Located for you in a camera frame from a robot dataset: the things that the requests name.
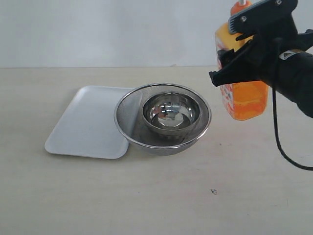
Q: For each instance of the steel mesh colander bowl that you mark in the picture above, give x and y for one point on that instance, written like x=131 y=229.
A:
x=129 y=121

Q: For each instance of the white rectangular plastic tray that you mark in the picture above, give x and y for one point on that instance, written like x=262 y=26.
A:
x=87 y=128

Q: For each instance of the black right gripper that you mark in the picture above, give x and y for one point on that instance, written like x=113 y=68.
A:
x=278 y=52

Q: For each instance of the small steel bowl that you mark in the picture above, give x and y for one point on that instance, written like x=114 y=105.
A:
x=171 y=113

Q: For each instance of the orange dish soap pump bottle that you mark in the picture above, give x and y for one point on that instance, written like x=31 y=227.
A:
x=241 y=100

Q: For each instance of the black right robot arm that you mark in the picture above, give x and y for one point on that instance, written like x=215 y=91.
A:
x=298 y=92

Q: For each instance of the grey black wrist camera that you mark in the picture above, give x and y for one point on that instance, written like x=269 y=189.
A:
x=259 y=15

